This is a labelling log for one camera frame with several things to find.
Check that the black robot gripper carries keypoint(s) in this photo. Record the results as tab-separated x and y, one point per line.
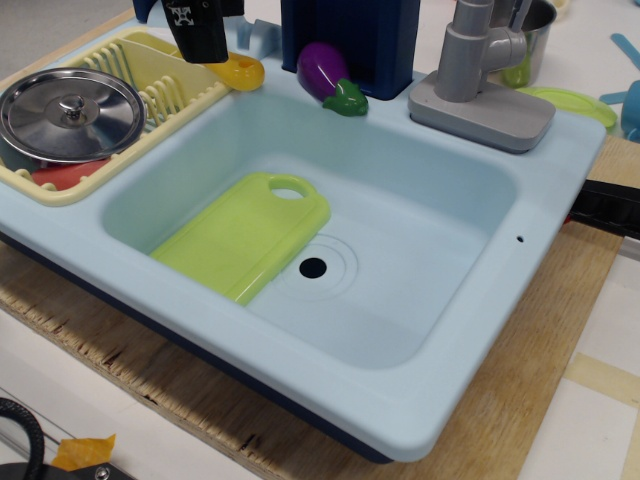
198	28

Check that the green plastic plate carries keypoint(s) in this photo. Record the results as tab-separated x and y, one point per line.
574	102

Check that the yellow toy knife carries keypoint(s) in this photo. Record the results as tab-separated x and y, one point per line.
239	72

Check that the blue plastic cup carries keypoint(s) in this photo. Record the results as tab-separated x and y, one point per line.
629	100

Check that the stainless steel pot lid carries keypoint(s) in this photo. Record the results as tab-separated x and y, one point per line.
71	115

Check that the dark blue water tank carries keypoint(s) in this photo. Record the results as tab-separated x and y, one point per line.
377	38

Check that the purple toy eggplant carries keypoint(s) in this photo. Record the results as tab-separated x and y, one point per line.
322	71

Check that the grey toy faucet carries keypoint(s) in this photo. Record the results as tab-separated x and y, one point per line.
458	98

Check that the blue plastic utensil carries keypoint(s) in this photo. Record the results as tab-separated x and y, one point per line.
625	45

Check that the green plastic cutting board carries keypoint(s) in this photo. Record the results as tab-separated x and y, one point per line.
247	236

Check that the light blue toy sink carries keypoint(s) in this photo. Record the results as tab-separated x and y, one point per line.
380	322

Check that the cream dish drying rack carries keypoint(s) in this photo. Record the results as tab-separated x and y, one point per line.
174	91

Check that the black clamp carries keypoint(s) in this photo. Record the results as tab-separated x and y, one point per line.
608	207

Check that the wooden base board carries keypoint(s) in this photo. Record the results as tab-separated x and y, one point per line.
557	397

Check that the red plastic plate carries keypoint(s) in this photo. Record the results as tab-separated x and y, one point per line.
68	175

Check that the yellow tape piece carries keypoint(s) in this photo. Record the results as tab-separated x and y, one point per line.
75	454

